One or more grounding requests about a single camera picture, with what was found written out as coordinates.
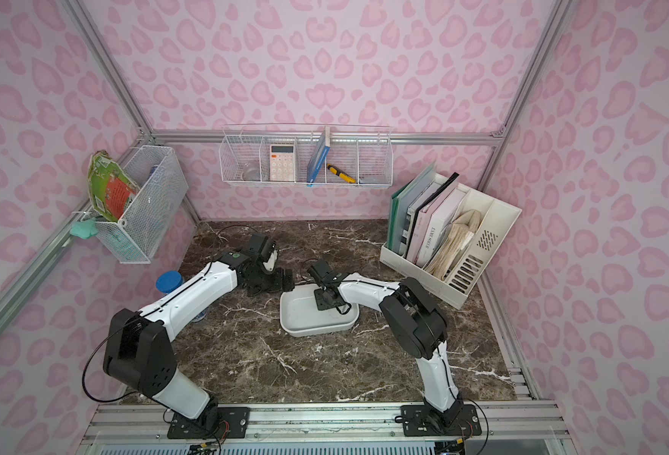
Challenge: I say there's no beige paper bundle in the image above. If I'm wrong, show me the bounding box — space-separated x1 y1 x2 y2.
425 210 482 281

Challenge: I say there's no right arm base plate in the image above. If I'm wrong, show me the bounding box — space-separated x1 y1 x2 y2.
394 404 482 438

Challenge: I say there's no yellow utility knife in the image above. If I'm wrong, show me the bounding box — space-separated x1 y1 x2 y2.
327 164 357 184

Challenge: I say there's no white mesh side basket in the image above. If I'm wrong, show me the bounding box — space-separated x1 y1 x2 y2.
95 145 188 265

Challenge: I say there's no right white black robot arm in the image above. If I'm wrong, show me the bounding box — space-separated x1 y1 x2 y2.
308 260 463 416

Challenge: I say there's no green red snack bag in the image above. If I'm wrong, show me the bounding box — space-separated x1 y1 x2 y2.
87 150 140 222

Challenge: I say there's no blue lid clear jar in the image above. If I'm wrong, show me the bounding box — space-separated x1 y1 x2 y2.
155 270 185 295

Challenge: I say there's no blue book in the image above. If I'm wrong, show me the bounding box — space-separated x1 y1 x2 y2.
306 125 331 184

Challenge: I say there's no white file organizer rack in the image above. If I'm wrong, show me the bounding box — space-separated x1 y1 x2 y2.
380 184 522 309

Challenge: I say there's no green folder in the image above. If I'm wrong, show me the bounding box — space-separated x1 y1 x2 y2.
386 163 436 253

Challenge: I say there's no white wire wall basket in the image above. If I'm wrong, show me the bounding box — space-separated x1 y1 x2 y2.
219 124 394 189

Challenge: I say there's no white plastic storage tray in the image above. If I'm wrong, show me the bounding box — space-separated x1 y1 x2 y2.
280 284 360 337

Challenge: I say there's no pink white book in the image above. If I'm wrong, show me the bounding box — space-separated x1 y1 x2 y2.
406 179 467 268

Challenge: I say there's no mint green wall hook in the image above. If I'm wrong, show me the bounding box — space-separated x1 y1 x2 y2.
69 219 99 240

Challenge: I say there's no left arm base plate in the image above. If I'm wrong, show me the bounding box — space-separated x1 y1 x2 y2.
167 406 251 441

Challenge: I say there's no clear tape roll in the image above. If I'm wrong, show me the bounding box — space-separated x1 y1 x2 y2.
241 162 262 182

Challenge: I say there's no white pink calculator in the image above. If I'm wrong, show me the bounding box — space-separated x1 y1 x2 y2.
269 144 297 182

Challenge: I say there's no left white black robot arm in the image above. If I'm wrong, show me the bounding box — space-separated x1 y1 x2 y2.
99 233 295 430

